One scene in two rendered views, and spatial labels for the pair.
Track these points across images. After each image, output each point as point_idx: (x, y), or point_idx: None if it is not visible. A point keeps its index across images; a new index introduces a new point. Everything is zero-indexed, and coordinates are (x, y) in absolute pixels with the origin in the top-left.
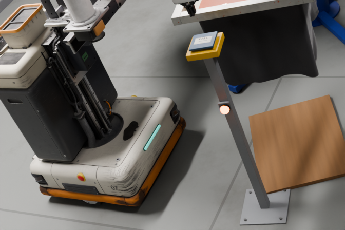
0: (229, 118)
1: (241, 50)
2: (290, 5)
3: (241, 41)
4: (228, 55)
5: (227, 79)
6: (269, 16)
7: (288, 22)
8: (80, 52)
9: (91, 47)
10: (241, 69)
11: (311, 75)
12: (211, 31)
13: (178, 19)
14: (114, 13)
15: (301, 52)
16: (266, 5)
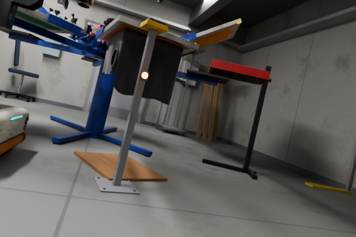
0: (140, 87)
1: (138, 67)
2: (177, 53)
3: (141, 61)
4: (127, 67)
5: (116, 85)
6: (164, 53)
7: (171, 62)
8: (11, 10)
9: (14, 18)
10: (128, 82)
11: (166, 102)
12: (127, 45)
13: (124, 17)
14: None
15: (168, 85)
16: (176, 38)
